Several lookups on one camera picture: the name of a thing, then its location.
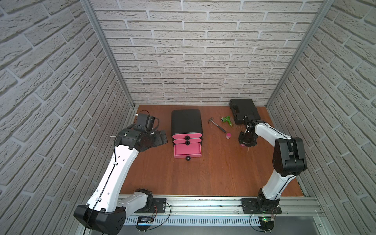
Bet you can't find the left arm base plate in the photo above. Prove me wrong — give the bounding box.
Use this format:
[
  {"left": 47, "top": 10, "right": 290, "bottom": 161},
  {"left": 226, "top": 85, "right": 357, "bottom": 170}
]
[{"left": 135, "top": 197, "right": 166, "bottom": 214}]

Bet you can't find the hammer with black handle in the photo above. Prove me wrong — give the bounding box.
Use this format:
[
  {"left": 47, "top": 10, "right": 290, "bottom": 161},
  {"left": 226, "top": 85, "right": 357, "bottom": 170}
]
[{"left": 208, "top": 117, "right": 227, "bottom": 133}]

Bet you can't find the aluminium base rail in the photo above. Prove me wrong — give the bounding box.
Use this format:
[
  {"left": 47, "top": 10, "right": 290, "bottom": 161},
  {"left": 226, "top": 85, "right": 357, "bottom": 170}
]
[{"left": 118, "top": 194, "right": 324, "bottom": 217}]

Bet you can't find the black tool case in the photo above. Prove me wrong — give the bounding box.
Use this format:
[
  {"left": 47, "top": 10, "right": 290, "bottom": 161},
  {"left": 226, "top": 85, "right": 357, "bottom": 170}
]
[{"left": 229, "top": 99, "right": 261, "bottom": 125}]

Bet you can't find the black drawer cabinet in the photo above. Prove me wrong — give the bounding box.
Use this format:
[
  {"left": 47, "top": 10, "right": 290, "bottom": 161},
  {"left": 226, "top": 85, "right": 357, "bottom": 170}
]
[{"left": 171, "top": 109, "right": 203, "bottom": 140}]

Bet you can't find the left controller board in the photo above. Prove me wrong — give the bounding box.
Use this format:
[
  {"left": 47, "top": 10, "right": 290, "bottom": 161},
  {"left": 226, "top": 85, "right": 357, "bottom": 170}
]
[{"left": 136, "top": 216, "right": 154, "bottom": 232}]

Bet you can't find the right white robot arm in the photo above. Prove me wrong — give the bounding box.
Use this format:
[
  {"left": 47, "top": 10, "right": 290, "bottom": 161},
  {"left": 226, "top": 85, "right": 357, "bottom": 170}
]
[{"left": 238, "top": 116, "right": 307, "bottom": 211}]

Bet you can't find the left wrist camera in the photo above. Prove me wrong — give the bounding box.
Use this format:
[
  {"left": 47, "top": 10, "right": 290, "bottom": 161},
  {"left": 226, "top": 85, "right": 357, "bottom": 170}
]
[{"left": 133, "top": 113, "right": 160, "bottom": 133}]

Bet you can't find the controller board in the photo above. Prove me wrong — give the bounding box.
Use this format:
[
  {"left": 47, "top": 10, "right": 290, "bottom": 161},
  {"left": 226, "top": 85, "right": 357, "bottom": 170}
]
[
  {"left": 136, "top": 216, "right": 154, "bottom": 232},
  {"left": 258, "top": 216, "right": 275, "bottom": 233}
]

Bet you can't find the pink drawer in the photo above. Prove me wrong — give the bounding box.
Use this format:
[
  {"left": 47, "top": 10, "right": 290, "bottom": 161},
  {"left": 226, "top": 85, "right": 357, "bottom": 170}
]
[
  {"left": 172, "top": 133, "right": 202, "bottom": 140},
  {"left": 173, "top": 138, "right": 202, "bottom": 145},
  {"left": 174, "top": 143, "right": 202, "bottom": 161}
]

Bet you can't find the aluminium frame post right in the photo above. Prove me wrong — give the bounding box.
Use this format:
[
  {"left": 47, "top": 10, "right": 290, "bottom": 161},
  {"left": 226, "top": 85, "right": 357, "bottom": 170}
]
[{"left": 265, "top": 0, "right": 334, "bottom": 109}]

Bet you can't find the right controller board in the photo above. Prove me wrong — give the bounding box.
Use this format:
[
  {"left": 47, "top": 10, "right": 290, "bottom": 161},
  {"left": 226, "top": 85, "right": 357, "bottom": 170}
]
[{"left": 258, "top": 216, "right": 275, "bottom": 233}]

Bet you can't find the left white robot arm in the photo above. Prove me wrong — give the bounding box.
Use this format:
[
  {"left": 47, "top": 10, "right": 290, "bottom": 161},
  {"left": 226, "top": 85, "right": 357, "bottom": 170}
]
[{"left": 73, "top": 129, "right": 167, "bottom": 235}]

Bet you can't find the green toy drill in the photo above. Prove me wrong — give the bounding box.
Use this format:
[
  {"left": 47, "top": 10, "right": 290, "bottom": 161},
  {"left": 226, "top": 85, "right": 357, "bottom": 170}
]
[{"left": 220, "top": 116, "right": 234, "bottom": 127}]

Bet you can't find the aluminium frame post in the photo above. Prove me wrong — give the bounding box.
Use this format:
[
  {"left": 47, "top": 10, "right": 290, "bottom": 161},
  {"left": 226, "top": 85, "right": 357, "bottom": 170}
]
[
  {"left": 265, "top": 0, "right": 334, "bottom": 109},
  {"left": 81, "top": 0, "right": 136, "bottom": 109}
]

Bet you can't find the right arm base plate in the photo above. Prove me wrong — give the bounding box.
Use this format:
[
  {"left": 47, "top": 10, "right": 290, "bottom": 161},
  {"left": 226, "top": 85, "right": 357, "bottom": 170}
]
[{"left": 241, "top": 198, "right": 282, "bottom": 214}]

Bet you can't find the aluminium frame post left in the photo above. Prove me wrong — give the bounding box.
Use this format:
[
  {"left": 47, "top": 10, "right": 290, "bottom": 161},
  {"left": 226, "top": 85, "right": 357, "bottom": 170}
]
[{"left": 81, "top": 0, "right": 136, "bottom": 109}]

